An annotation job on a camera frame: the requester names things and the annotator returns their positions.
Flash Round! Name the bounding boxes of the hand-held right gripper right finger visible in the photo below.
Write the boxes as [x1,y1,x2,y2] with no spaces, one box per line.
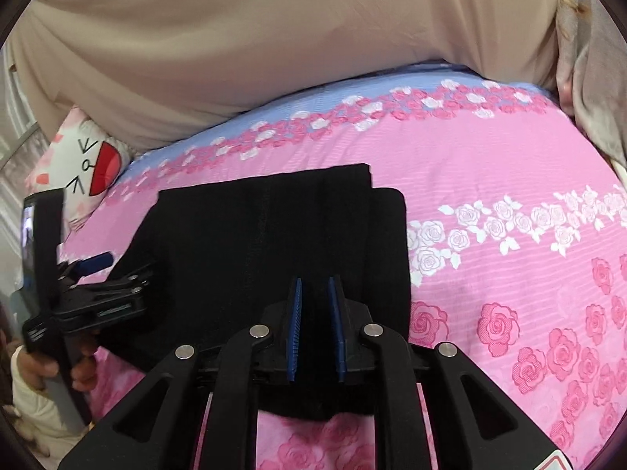
[328,274,577,470]

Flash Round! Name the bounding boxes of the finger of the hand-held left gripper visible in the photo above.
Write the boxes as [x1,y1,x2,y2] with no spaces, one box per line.
[95,263,158,305]
[59,253,115,287]

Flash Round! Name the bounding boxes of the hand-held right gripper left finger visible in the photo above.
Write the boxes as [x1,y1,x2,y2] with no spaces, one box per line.
[58,277,303,470]

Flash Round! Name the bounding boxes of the black pants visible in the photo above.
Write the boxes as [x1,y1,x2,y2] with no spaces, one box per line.
[100,163,411,423]

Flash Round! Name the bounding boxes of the person's left forearm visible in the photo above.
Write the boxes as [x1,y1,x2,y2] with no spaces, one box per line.
[9,347,88,454]

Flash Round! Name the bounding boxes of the person's left hand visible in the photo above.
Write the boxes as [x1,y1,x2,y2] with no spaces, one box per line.
[17,339,102,394]

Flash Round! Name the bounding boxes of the white cartoon face pillow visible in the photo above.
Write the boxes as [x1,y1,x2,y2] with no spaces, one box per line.
[25,105,134,237]

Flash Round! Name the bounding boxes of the pink rose bed sheet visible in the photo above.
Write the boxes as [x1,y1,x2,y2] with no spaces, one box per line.
[56,61,627,470]

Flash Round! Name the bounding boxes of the beige padded headboard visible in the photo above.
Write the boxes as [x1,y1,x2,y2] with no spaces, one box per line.
[9,0,564,154]

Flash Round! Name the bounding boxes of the pale floral quilt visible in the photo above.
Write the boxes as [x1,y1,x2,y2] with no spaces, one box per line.
[553,0,627,170]

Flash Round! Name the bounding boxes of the pale window frame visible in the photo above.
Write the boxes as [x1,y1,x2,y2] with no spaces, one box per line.
[0,46,52,304]

